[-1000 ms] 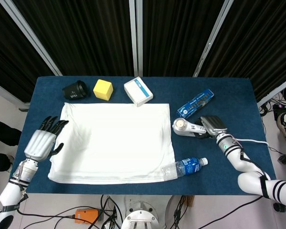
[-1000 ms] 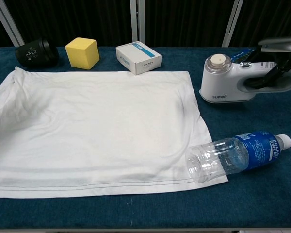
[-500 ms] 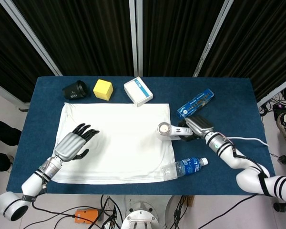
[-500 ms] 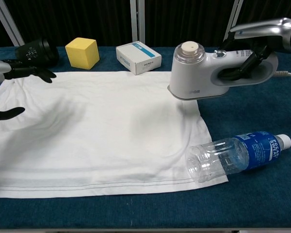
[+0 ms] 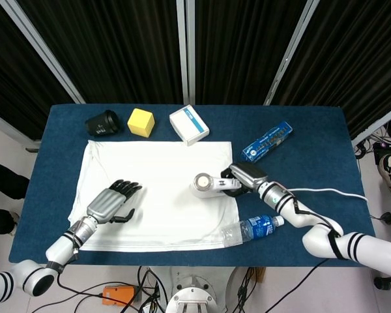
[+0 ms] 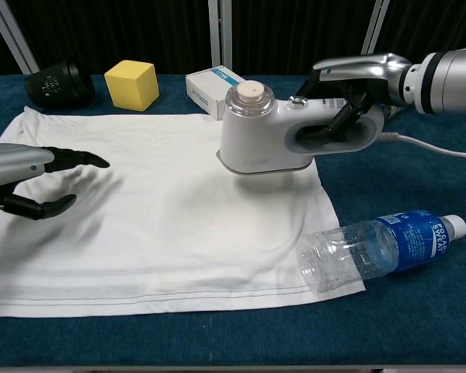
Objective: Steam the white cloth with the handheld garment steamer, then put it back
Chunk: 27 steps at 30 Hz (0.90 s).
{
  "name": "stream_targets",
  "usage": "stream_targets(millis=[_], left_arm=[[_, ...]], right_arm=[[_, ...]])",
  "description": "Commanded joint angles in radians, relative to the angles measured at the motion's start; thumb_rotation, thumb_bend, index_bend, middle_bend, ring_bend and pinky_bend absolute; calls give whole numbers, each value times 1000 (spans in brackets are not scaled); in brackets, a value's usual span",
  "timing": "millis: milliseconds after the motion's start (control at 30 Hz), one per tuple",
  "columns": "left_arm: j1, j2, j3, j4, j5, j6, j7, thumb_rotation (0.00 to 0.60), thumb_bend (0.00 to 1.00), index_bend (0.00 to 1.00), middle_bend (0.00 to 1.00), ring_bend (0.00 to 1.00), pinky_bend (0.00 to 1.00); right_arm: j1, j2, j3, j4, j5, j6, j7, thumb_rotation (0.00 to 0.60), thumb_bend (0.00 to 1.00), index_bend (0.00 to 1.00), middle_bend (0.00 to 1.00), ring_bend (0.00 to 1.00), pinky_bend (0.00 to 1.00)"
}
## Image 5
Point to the yellow foam cube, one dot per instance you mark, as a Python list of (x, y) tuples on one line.
[(138, 122)]

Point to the clear bottle with blue label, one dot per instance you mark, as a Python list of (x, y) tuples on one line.
[(257, 228)]

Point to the orange foot pedal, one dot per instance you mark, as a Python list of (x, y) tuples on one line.
[(119, 295)]

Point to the grey metal frame post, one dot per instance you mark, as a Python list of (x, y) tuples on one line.
[(186, 49), (42, 50), (291, 49)]

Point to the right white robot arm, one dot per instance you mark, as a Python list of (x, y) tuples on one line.
[(316, 239)]

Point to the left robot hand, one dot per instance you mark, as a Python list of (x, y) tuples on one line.
[(106, 203)]

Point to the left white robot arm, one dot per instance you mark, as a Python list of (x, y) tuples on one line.
[(60, 249)]

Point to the dark blue table cover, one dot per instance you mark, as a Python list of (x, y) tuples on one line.
[(312, 146)]

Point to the black pleated curtain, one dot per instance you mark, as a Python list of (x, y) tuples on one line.
[(117, 49)]

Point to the black paper cup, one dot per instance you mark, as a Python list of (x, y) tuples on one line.
[(101, 125)]

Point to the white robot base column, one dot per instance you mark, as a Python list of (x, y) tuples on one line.
[(192, 293)]

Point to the white box with blue label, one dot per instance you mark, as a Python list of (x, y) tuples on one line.
[(185, 125)]

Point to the white cloth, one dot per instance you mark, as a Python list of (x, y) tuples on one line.
[(169, 166)]

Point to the person legs in black trousers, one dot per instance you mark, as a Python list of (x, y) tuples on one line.
[(3, 182)]

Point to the blue snack package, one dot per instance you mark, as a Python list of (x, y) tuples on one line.
[(267, 141)]

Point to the white handheld device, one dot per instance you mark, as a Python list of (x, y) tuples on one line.
[(204, 193)]

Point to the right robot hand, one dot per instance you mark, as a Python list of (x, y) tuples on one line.
[(251, 174)]

